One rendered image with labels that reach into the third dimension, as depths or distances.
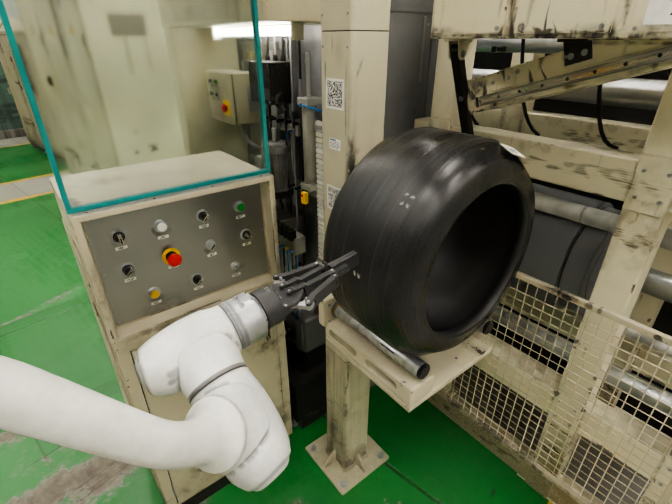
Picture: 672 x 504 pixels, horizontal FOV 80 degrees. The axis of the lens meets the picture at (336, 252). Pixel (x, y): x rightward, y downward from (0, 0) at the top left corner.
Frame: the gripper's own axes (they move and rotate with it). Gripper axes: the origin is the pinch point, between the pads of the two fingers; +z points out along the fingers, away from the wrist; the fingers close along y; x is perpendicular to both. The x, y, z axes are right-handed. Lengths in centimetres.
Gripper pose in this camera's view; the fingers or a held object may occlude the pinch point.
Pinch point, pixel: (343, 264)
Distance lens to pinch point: 82.8
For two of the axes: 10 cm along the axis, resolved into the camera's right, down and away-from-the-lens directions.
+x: 1.1, 8.3, 5.4
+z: 7.8, -4.1, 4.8
